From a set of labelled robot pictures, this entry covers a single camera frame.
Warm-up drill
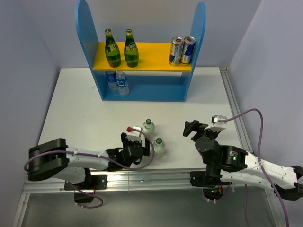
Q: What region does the clear glass bottle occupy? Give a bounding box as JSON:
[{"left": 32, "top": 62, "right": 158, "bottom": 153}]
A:
[
  {"left": 142, "top": 119, "right": 155, "bottom": 137},
  {"left": 153, "top": 138, "right": 165, "bottom": 158}
]

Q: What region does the blue-label water bottle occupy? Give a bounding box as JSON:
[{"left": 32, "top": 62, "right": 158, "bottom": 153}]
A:
[
  {"left": 105, "top": 71, "right": 117, "bottom": 93},
  {"left": 116, "top": 71, "right": 129, "bottom": 96}
]

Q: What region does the green glass bottle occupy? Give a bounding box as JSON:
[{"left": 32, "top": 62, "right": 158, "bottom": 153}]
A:
[
  {"left": 105, "top": 28, "right": 121, "bottom": 68},
  {"left": 124, "top": 29, "right": 139, "bottom": 68}
]

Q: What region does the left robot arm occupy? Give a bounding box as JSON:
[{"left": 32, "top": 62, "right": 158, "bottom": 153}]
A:
[{"left": 24, "top": 131, "right": 154, "bottom": 189}]

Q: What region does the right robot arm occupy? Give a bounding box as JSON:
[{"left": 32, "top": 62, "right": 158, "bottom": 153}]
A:
[{"left": 183, "top": 118, "right": 303, "bottom": 201}]

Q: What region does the blue and yellow shelf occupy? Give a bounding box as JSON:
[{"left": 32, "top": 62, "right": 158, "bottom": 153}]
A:
[{"left": 75, "top": 0, "right": 206, "bottom": 102}]

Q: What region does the right energy drink can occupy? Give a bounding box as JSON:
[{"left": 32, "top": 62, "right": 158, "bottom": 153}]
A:
[{"left": 180, "top": 36, "right": 196, "bottom": 65}]

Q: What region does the energy drink can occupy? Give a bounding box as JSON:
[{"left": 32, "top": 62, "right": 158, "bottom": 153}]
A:
[
  {"left": 180, "top": 36, "right": 196, "bottom": 65},
  {"left": 169, "top": 36, "right": 183, "bottom": 66}
]

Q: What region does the left energy drink can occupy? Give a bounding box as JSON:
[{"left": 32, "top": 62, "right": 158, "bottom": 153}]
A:
[{"left": 169, "top": 36, "right": 183, "bottom": 66}]

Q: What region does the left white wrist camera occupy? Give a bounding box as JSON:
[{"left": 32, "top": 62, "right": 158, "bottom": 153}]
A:
[{"left": 126, "top": 126, "right": 142, "bottom": 142}]

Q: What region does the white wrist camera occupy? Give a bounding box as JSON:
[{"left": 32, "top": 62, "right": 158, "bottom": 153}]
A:
[
  {"left": 126, "top": 126, "right": 142, "bottom": 142},
  {"left": 205, "top": 115, "right": 227, "bottom": 132}
]

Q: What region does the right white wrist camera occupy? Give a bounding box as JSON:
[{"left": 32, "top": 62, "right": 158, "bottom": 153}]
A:
[{"left": 205, "top": 115, "right": 227, "bottom": 132}]

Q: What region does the aluminium front rail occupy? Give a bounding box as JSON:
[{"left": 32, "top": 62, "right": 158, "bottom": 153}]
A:
[{"left": 21, "top": 166, "right": 272, "bottom": 193}]

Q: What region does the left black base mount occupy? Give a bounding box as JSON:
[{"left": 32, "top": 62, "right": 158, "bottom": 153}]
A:
[{"left": 64, "top": 175, "right": 107, "bottom": 204}]

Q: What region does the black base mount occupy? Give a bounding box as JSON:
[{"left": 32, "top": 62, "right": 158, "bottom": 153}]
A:
[
  {"left": 64, "top": 175, "right": 107, "bottom": 204},
  {"left": 190, "top": 171, "right": 231, "bottom": 203}
]

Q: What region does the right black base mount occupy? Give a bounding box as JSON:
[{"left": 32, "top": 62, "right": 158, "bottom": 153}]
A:
[{"left": 190, "top": 171, "right": 231, "bottom": 203}]

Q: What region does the aluminium side rail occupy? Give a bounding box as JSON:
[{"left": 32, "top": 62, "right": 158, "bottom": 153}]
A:
[{"left": 219, "top": 67, "right": 253, "bottom": 153}]

